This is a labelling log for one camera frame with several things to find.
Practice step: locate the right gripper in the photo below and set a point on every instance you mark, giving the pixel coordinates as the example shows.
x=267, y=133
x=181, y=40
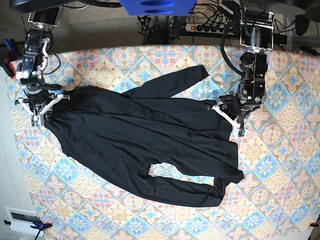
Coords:
x=40, y=101

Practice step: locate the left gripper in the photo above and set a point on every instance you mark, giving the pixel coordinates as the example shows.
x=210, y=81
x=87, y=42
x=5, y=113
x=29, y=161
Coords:
x=230, y=108

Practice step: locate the black t-shirt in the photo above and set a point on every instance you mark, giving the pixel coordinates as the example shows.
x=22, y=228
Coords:
x=149, y=142

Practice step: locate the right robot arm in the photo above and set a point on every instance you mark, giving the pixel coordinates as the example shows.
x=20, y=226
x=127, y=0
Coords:
x=44, y=15

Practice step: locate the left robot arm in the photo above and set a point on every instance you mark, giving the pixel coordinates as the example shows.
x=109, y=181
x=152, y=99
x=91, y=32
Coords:
x=255, y=27

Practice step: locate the red black clamp upper left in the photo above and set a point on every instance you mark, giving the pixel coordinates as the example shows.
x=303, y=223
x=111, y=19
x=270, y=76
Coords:
x=6, y=61

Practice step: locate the patterned tablecloth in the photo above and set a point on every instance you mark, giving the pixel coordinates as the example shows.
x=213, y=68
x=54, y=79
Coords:
x=280, y=156

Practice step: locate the white floor vent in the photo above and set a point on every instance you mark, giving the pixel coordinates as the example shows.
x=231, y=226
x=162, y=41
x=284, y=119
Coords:
x=22, y=220

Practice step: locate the blue clamp lower left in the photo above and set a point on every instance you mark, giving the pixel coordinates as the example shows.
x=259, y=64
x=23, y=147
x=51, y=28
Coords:
x=37, y=226

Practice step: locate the white power strip red switch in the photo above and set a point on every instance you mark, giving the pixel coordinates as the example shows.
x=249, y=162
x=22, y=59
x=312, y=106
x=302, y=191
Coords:
x=208, y=28

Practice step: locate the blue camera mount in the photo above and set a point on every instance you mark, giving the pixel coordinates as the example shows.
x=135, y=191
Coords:
x=157, y=7

